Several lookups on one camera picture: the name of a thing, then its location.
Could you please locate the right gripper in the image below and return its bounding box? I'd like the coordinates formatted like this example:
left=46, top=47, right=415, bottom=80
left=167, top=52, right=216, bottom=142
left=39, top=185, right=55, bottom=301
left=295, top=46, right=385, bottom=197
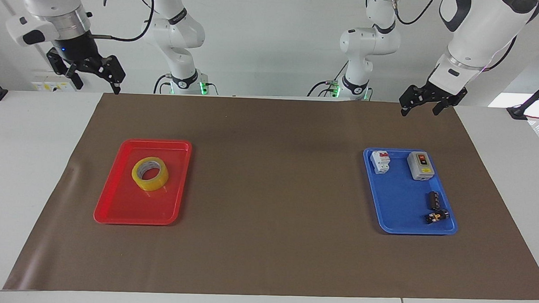
left=45, top=30, right=127, bottom=96

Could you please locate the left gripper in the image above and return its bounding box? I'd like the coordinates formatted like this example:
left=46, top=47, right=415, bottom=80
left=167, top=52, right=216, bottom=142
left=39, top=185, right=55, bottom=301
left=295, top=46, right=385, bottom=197
left=398, top=77, right=469, bottom=119

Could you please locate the yellow tape roll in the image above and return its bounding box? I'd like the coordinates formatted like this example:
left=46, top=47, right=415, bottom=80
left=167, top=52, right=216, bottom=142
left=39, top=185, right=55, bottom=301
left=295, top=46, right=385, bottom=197
left=130, top=156, right=170, bottom=193

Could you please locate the white power strip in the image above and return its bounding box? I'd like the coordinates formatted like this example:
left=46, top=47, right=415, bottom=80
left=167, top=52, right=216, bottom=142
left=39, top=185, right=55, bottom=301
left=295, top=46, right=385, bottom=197
left=31, top=73, right=72, bottom=93

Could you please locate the white circuit breaker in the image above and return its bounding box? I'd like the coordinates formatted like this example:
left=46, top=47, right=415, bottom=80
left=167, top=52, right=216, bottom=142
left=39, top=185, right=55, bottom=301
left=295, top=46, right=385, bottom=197
left=370, top=150, right=392, bottom=175

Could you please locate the black cylindrical component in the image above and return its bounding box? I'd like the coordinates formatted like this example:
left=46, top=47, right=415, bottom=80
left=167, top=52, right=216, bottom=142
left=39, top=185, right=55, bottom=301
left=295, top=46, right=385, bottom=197
left=426, top=190, right=443, bottom=210

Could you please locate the blue plastic tray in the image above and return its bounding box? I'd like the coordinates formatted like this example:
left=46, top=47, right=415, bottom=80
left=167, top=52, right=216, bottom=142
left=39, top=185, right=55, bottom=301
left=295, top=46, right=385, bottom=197
left=360, top=147, right=461, bottom=237

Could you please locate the small black yellow component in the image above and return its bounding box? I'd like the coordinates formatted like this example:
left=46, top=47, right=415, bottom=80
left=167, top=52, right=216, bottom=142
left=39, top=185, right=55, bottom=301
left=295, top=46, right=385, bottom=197
left=424, top=208, right=450, bottom=225

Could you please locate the red plastic tray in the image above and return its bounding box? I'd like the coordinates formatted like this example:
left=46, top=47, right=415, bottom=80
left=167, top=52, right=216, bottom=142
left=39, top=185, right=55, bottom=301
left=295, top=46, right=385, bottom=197
left=93, top=137, right=193, bottom=228

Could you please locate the black cable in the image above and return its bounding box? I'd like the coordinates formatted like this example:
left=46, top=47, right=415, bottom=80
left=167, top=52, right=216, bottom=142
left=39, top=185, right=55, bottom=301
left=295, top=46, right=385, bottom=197
left=306, top=60, right=349, bottom=99
left=391, top=0, right=438, bottom=27
left=153, top=73, right=172, bottom=95
left=88, top=0, right=155, bottom=43

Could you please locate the grey switch box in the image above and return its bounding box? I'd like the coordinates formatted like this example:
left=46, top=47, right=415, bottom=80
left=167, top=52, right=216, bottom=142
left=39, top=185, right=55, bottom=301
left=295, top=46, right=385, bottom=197
left=406, top=150, right=435, bottom=182

